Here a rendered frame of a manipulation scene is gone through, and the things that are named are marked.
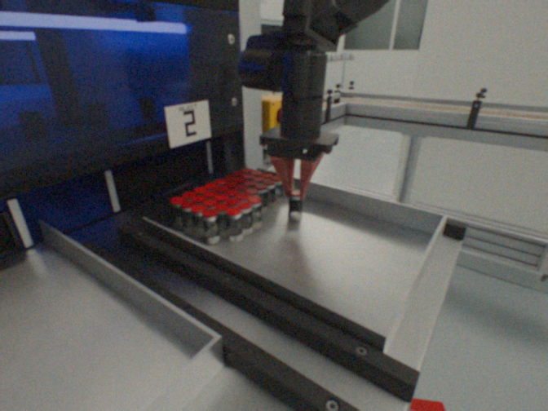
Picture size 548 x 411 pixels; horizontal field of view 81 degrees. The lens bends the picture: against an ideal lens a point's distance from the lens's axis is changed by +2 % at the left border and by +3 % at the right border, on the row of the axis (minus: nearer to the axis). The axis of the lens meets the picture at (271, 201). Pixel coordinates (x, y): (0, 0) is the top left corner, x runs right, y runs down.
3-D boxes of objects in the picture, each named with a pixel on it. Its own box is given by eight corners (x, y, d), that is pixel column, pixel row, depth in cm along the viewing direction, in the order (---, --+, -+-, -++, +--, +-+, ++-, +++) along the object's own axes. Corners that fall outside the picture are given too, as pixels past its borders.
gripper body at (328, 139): (274, 138, 50) (276, 88, 47) (338, 146, 47) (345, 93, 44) (258, 148, 45) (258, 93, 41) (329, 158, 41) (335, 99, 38)
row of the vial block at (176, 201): (170, 227, 48) (166, 200, 46) (247, 189, 61) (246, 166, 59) (180, 232, 47) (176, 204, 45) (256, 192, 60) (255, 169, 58)
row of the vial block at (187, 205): (180, 232, 47) (176, 204, 45) (256, 192, 60) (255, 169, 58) (190, 236, 46) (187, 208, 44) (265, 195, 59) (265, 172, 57)
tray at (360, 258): (146, 239, 46) (141, 218, 44) (258, 183, 65) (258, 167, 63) (380, 366, 28) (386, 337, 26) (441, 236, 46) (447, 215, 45)
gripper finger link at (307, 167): (280, 186, 54) (282, 130, 49) (321, 192, 51) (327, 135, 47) (264, 201, 48) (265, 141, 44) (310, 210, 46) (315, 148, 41)
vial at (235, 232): (224, 240, 45) (222, 211, 43) (235, 233, 47) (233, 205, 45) (236, 245, 44) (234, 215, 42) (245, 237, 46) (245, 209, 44)
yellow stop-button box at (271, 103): (245, 130, 72) (244, 97, 69) (264, 125, 78) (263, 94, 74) (271, 135, 68) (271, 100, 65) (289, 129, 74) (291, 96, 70)
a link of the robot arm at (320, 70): (311, 44, 36) (338, 45, 40) (267, 43, 40) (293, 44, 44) (307, 107, 39) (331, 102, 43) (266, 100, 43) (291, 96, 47)
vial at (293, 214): (285, 218, 51) (285, 194, 49) (293, 214, 52) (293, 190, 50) (297, 223, 49) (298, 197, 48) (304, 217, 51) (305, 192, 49)
